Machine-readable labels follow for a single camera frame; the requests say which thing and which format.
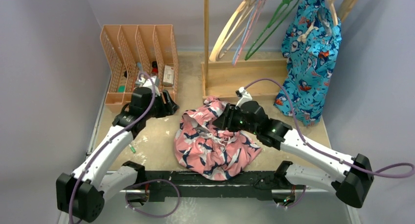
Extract green white marker pen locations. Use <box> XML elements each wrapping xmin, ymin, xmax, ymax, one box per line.
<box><xmin>129</xmin><ymin>145</ymin><xmax>136</xmax><ymax>154</ymax></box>

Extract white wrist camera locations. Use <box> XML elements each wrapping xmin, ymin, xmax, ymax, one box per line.
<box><xmin>135</xmin><ymin>72</ymin><xmax>160</xmax><ymax>96</ymax></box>
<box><xmin>235</xmin><ymin>87</ymin><xmax>253</xmax><ymax>107</ymax></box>

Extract pink shark print shorts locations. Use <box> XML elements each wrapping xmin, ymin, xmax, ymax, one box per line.
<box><xmin>174</xmin><ymin>96</ymin><xmax>262</xmax><ymax>181</ymax></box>

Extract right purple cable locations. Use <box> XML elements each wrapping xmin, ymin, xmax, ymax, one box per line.
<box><xmin>243</xmin><ymin>78</ymin><xmax>415</xmax><ymax>179</ymax></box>

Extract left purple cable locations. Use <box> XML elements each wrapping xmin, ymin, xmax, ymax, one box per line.
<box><xmin>68</xmin><ymin>72</ymin><xmax>157</xmax><ymax>224</ymax></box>

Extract small white box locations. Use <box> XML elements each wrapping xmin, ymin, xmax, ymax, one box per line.
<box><xmin>162</xmin><ymin>65</ymin><xmax>175</xmax><ymax>87</ymax></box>

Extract blue shark print shorts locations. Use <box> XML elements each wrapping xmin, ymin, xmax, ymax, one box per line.
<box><xmin>274</xmin><ymin>0</ymin><xmax>342</xmax><ymax>126</ymax></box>

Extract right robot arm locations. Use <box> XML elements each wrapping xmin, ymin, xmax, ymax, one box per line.
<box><xmin>213</xmin><ymin>101</ymin><xmax>374</xmax><ymax>208</ymax></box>

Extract orange plastic file organizer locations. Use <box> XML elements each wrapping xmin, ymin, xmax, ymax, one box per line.
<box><xmin>100</xmin><ymin>24</ymin><xmax>179</xmax><ymax>113</ymax></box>

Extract white tube in organizer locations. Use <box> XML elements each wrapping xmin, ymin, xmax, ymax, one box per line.
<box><xmin>137</xmin><ymin>62</ymin><xmax>144</xmax><ymax>74</ymax></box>

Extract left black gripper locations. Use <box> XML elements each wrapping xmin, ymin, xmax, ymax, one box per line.
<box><xmin>143</xmin><ymin>90</ymin><xmax>178</xmax><ymax>120</ymax></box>

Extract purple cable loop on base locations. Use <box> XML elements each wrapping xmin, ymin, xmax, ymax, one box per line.
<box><xmin>125</xmin><ymin>179</ymin><xmax>181</xmax><ymax>219</ymax></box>

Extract wooden clothes rack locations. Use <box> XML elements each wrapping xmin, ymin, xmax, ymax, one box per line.
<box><xmin>201</xmin><ymin>0</ymin><xmax>366</xmax><ymax>104</ymax></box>

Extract pink bottle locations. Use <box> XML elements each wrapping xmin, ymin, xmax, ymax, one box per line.
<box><xmin>151</xmin><ymin>61</ymin><xmax>159</xmax><ymax>76</ymax></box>

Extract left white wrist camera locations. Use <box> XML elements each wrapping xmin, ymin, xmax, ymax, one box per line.
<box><xmin>135</xmin><ymin>72</ymin><xmax>160</xmax><ymax>96</ymax></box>

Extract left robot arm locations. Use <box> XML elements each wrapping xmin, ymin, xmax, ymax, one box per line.
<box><xmin>56</xmin><ymin>87</ymin><xmax>179</xmax><ymax>223</ymax></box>

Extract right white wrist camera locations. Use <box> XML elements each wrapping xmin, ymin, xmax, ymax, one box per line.
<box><xmin>235</xmin><ymin>87</ymin><xmax>253</xmax><ymax>107</ymax></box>

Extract green plastic hanger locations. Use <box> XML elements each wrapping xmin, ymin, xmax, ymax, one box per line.
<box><xmin>244</xmin><ymin>0</ymin><xmax>300</xmax><ymax>61</ymax></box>

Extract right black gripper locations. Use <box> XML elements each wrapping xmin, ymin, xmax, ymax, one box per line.
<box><xmin>213</xmin><ymin>104</ymin><xmax>259</xmax><ymax>135</ymax></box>

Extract wooden hanger holding blue shorts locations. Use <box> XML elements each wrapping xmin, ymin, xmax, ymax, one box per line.
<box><xmin>319</xmin><ymin>0</ymin><xmax>347</xmax><ymax>26</ymax></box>

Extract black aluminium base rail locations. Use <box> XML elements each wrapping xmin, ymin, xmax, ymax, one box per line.
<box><xmin>107</xmin><ymin>170</ymin><xmax>309</xmax><ymax>204</ymax></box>

